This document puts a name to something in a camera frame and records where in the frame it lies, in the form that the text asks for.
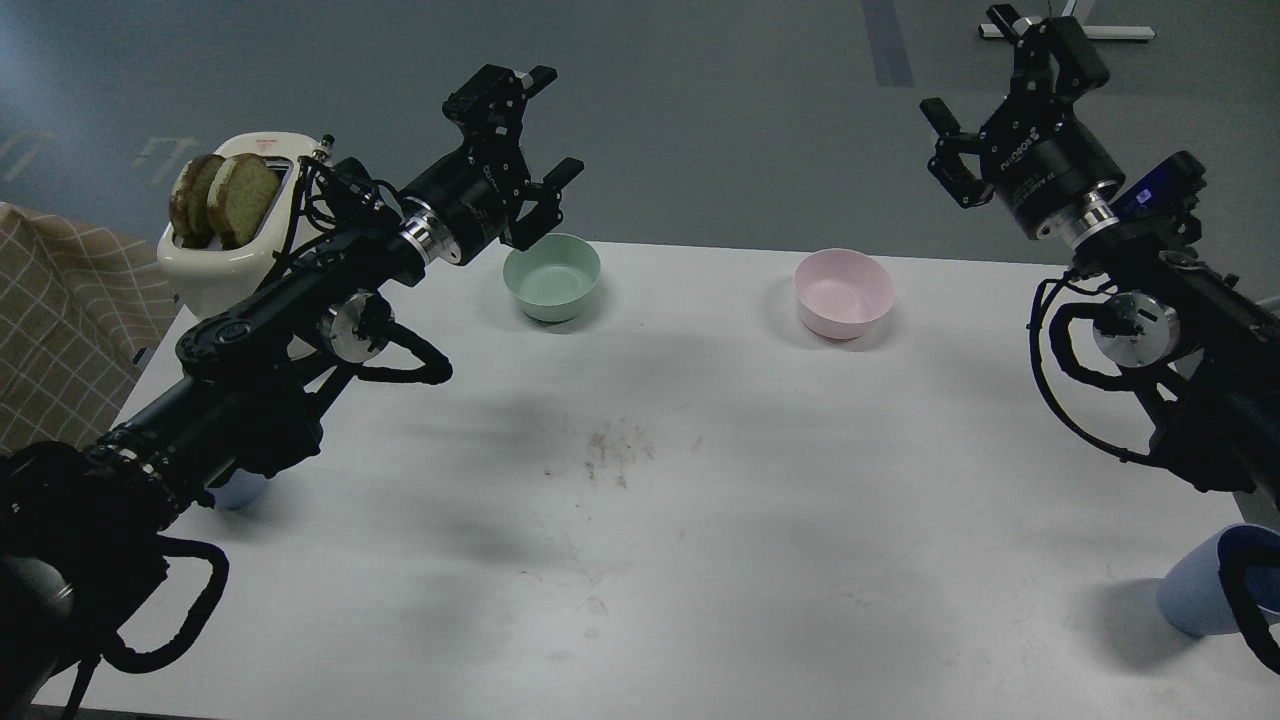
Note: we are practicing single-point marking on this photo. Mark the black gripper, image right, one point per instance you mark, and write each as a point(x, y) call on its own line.
point(1033, 154)

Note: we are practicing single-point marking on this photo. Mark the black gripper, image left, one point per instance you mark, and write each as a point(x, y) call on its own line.
point(483, 191)

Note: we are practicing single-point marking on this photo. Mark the light blue cup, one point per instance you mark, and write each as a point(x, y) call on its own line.
point(1193, 596)
point(239, 490)

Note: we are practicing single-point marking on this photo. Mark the white desk base bar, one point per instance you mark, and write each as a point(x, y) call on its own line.
point(1140, 34)

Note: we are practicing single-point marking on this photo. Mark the mint green bowl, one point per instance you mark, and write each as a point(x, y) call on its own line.
point(555, 280)

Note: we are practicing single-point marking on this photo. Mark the pink bowl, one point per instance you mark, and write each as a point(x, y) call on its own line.
point(842, 294)

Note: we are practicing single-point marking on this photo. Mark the toast slice right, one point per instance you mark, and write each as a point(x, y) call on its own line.
point(240, 198)

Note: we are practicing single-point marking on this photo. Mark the toast slice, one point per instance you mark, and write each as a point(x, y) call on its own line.
point(189, 202)
point(240, 198)

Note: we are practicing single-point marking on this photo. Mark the toast slice left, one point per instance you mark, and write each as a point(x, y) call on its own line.
point(189, 202)

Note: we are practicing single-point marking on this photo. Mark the cream white toaster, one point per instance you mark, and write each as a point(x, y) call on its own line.
point(209, 281)

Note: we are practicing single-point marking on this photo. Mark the beige checkered cloth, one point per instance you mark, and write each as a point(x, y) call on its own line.
point(80, 307)

